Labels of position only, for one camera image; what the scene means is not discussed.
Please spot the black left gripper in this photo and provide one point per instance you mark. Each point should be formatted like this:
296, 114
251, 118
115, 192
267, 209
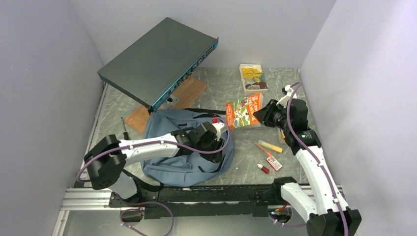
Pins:
215, 157

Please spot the orange green cover book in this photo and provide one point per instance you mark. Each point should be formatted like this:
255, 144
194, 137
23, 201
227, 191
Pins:
240, 113

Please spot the black yellow screwdriver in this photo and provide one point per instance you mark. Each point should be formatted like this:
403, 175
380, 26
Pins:
125, 133

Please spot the yellow highlighter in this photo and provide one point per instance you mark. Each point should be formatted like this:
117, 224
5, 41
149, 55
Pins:
270, 146

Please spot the aluminium frame rail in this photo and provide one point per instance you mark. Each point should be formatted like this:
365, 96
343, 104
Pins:
80, 198

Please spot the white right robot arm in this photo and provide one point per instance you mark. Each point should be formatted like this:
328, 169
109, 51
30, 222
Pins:
327, 213

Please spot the grey network switch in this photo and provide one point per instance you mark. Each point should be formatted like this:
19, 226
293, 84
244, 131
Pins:
155, 65

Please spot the yellow cover book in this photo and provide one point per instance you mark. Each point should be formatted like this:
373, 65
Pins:
253, 79

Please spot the yellow bottom book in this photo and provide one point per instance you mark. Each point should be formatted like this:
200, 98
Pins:
281, 136

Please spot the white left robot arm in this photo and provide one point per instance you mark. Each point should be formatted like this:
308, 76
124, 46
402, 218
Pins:
105, 163

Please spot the wooden board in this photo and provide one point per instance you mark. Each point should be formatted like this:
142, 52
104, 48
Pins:
183, 97

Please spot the red white eraser box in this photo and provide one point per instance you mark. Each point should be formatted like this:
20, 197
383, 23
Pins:
274, 163

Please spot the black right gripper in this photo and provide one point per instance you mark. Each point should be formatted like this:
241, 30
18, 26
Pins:
263, 116

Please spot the blue backpack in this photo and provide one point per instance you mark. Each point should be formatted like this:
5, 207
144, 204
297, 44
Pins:
185, 171

